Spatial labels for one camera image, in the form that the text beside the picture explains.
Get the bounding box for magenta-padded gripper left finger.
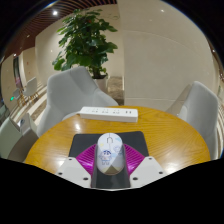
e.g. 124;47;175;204
54;143;99;189

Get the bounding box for white cartoon-print computer mouse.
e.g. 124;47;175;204
96;132;124;176

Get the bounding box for grey shell chair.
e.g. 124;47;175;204
35;65;119;138
165;80;220;160

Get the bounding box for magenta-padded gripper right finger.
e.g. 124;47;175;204
121;143;168;189

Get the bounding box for distant white chairs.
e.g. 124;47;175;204
13;77;38;104

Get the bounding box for white power strip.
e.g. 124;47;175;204
79;106;139;123

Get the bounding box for grey-green chair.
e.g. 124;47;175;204
0;113;39;163

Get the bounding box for green potted plant white pot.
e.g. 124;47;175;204
52;8;119;94

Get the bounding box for black mouse pad green streaks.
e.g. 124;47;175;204
68;130;150;189

